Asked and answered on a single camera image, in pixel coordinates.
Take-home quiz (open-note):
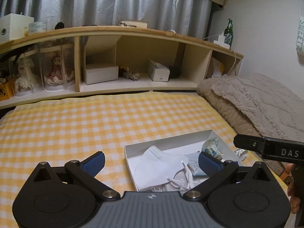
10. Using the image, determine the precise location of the blue white packet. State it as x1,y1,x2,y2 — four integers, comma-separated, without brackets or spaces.
185,151,207,177

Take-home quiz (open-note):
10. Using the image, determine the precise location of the blue patterned fabric pouch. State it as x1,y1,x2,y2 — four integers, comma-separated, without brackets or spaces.
201,137,223,161

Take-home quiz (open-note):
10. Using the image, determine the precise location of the white face mask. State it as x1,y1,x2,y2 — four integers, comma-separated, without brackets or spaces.
133,146,195,193

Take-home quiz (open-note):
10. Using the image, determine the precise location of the person's right hand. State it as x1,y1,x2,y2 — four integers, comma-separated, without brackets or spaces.
286,163,301,215

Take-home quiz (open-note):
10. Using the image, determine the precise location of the crumpled silver wrapper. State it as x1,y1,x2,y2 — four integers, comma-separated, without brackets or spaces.
234,148,248,161

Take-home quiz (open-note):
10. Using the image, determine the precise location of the yellow checkered bed blanket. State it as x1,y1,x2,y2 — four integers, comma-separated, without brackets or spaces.
0,91,286,228

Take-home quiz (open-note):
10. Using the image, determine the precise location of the white shallow cardboard box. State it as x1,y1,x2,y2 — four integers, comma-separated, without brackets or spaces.
124,130,242,192

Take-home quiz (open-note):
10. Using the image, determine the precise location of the beige fluffy blanket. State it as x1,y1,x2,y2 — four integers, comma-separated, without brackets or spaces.
196,73,304,174

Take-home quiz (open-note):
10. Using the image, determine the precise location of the white open box in shelf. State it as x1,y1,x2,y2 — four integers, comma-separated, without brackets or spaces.
84,63,119,85

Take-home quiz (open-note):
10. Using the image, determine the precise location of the wooden headboard shelf unit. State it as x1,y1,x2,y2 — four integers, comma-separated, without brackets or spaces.
1,26,243,108

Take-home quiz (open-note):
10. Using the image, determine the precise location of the pink dressed doll in case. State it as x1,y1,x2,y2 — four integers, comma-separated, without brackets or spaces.
41,50,75,92

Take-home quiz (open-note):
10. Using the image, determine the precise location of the orange box with black print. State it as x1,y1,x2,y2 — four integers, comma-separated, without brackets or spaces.
0,80,14,101

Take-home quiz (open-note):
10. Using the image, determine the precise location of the white tissue box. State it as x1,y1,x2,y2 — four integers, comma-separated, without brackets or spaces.
147,60,170,82

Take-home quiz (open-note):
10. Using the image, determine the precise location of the cream dressed doll in case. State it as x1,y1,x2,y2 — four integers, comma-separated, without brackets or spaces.
9,53,43,97

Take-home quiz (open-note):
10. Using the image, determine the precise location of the white charger on shelf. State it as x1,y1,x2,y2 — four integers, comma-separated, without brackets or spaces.
213,34,230,49

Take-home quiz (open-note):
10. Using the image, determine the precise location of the green glass bottle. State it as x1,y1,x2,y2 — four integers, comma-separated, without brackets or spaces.
224,19,233,47

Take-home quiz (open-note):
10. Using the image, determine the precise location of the small wooden box on shelf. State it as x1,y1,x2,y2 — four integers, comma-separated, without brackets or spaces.
117,20,148,28

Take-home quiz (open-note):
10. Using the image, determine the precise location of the long white box on shelf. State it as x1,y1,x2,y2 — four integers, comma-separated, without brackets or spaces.
0,13,35,44

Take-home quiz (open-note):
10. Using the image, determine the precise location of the silver curtain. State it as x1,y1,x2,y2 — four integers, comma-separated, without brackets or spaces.
1,0,212,38

